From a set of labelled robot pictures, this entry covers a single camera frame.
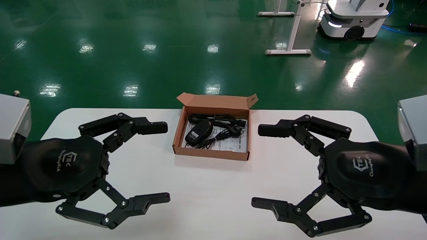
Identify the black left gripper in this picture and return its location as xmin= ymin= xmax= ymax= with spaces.
xmin=22 ymin=113 xmax=170 ymax=230

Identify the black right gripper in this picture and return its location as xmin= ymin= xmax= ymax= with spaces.
xmin=251 ymin=115 xmax=409 ymax=238

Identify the black power cable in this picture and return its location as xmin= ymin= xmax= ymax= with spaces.
xmin=188 ymin=113 xmax=247 ymax=137

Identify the black round power adapter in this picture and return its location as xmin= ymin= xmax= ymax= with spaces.
xmin=184 ymin=120 xmax=213 ymax=146

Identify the brown cardboard box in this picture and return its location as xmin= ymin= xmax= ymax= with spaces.
xmin=172 ymin=93 xmax=259 ymax=161

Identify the white printed manual sheet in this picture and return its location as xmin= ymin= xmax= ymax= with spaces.
xmin=182 ymin=118 xmax=249 ymax=153

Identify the white wheeled robot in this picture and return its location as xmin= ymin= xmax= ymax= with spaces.
xmin=318 ymin=0 xmax=390 ymax=41

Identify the white table leg frame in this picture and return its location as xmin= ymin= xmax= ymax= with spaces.
xmin=257 ymin=0 xmax=312 ymax=56

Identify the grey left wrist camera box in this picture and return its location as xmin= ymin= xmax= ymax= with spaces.
xmin=0 ymin=91 xmax=32 ymax=164

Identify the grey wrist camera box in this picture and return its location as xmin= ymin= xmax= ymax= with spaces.
xmin=397 ymin=95 xmax=427 ymax=172
xmin=0 ymin=91 xmax=32 ymax=164

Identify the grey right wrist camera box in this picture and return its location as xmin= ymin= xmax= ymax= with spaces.
xmin=397 ymin=95 xmax=427 ymax=172

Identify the blue floor cable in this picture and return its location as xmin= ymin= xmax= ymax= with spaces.
xmin=380 ymin=0 xmax=427 ymax=35

